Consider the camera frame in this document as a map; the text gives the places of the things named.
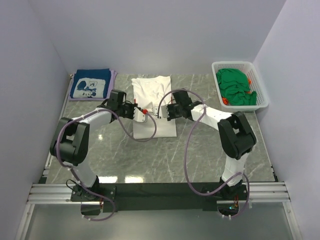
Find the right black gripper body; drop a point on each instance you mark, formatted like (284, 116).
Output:
(170, 112)

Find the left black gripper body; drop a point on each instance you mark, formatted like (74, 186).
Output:
(131, 111)

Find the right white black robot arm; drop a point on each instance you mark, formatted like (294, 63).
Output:
(236, 136)

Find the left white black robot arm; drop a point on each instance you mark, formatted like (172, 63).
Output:
(70, 144)

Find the folded lilac t-shirt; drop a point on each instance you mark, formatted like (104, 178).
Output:
(112, 80)

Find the green t-shirt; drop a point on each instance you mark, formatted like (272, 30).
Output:
(230, 74)

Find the white plastic basket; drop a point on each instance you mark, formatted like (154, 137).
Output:
(255, 84)

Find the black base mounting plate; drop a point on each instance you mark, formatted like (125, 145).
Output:
(167, 196)

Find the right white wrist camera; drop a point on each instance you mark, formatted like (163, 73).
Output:
(160, 112)

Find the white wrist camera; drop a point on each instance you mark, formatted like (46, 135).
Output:
(140, 115)
(160, 112)

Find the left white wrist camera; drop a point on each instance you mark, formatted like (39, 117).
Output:
(140, 115)

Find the aluminium extrusion rail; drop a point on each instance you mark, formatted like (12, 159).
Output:
(260, 192)

